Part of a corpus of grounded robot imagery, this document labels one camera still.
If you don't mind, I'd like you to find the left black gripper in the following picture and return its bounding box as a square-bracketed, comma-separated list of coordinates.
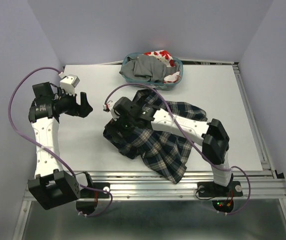
[52, 86, 93, 118]

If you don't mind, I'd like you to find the navy plaid skirt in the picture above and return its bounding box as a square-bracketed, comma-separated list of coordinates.
[103, 89, 208, 184]

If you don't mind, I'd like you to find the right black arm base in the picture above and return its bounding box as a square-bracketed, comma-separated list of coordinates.
[195, 181, 244, 215]

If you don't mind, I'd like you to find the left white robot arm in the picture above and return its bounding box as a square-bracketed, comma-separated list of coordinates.
[28, 75, 94, 210]

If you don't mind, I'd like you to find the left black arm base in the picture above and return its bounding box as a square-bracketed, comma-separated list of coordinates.
[75, 182, 111, 218]

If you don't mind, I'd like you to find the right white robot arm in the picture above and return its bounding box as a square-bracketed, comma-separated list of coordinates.
[103, 97, 233, 195]

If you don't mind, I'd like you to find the teal laundry basket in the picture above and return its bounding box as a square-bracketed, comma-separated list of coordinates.
[121, 52, 183, 90]

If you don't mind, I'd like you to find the grey skirt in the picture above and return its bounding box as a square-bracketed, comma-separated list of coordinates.
[119, 54, 172, 82]

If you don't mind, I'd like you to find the red floral white skirt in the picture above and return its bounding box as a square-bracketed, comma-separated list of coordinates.
[144, 50, 181, 84]

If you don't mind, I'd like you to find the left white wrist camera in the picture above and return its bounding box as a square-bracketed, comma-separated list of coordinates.
[59, 72, 80, 96]

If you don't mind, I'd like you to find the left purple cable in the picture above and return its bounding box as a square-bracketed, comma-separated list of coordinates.
[7, 66, 114, 218]

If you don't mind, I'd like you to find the aluminium frame rail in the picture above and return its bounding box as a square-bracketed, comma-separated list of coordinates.
[22, 170, 286, 201]

